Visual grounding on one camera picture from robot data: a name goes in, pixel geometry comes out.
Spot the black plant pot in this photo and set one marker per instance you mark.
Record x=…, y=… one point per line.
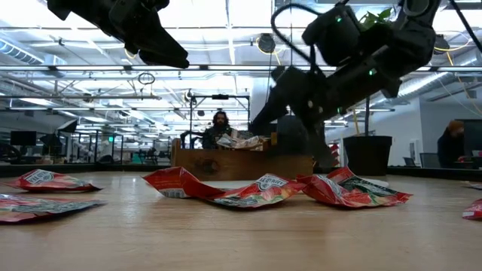
x=367, y=156

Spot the black overhead rig frame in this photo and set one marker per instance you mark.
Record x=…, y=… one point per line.
x=220, y=97

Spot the beige tea packet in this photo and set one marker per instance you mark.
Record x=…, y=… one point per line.
x=241, y=143

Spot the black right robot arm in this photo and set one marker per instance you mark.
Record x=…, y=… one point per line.
x=418, y=37

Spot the long ceiling light strip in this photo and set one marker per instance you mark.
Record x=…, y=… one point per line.
x=94, y=68

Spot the person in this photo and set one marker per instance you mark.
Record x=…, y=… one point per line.
x=218, y=131
x=450, y=147

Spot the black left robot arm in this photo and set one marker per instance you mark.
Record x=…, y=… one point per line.
x=75, y=7

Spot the silver ventilation duct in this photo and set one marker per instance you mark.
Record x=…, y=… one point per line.
x=421, y=84

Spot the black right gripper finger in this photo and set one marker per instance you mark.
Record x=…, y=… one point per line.
x=322, y=143
x=271, y=113

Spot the black office chair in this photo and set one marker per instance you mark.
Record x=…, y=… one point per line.
x=429, y=160

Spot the brown wooden tea caddy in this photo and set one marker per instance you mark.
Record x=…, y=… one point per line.
x=241, y=165

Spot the black computer monitor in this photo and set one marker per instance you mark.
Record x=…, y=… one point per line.
x=23, y=138

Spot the green leafy plant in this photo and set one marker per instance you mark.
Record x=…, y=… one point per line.
x=367, y=116

